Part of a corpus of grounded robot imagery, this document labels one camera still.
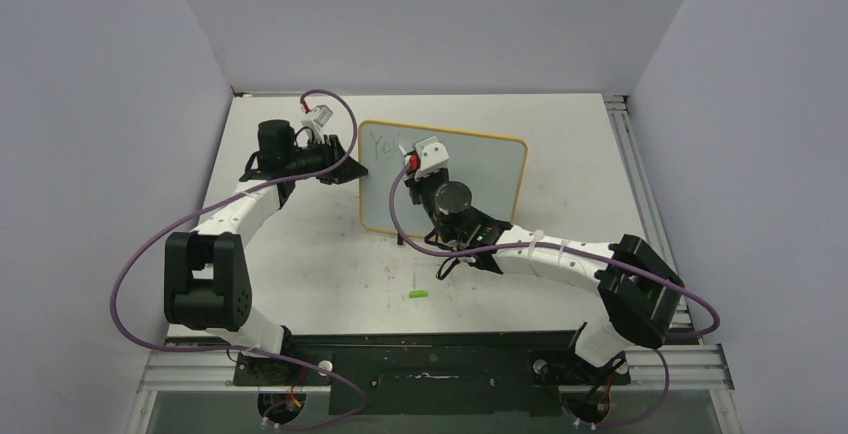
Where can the yellow framed whiteboard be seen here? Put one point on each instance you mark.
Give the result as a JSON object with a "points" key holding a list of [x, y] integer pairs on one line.
{"points": [[491, 166]]}

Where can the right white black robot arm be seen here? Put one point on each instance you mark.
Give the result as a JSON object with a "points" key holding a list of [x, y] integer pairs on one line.
{"points": [[638, 289]]}

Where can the front aluminium frame rail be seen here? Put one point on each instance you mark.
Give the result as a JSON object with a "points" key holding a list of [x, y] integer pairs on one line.
{"points": [[685, 389]]}

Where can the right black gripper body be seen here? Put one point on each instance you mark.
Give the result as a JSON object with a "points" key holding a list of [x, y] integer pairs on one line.
{"points": [[424, 190]]}

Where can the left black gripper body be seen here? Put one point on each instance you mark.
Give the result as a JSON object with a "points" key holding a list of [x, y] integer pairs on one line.
{"points": [[325, 154]]}

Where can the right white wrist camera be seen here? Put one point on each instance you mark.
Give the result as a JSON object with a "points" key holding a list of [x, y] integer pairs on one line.
{"points": [[427, 157]]}

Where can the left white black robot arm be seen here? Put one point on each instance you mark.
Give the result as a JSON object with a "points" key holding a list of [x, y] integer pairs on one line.
{"points": [[206, 281]]}

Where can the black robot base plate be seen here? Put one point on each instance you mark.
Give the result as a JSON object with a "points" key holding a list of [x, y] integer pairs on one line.
{"points": [[438, 374]]}

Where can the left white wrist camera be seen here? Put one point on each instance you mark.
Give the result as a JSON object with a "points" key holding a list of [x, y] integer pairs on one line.
{"points": [[315, 121]]}

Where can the right aluminium rail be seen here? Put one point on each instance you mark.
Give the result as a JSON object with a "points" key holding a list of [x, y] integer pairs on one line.
{"points": [[635, 169]]}

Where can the green marker cap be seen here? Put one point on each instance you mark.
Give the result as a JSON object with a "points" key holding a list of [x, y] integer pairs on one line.
{"points": [[417, 294]]}

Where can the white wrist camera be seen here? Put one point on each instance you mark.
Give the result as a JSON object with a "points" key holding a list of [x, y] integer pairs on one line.
{"points": [[315, 121], [427, 157]]}

